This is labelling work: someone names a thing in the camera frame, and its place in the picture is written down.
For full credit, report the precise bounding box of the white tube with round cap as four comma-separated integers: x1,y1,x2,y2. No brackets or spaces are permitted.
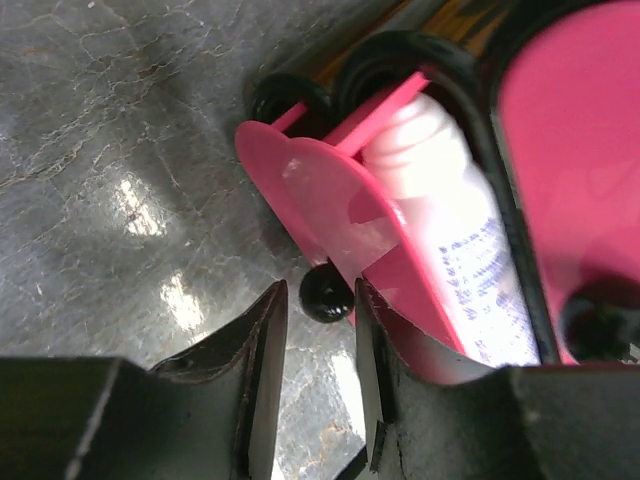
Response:
362,93,540,367

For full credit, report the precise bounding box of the pink drawer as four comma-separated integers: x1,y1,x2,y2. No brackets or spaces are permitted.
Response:
486,1,639,364
235,72,465,353

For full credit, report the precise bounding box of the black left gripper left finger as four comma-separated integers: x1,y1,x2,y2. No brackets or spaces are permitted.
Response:
1,281,288,479

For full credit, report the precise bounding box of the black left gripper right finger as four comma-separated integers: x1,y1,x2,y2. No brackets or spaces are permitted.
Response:
355,279,639,479

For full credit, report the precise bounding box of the black box with pink ends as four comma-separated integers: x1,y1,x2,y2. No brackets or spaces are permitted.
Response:
235,1,639,368

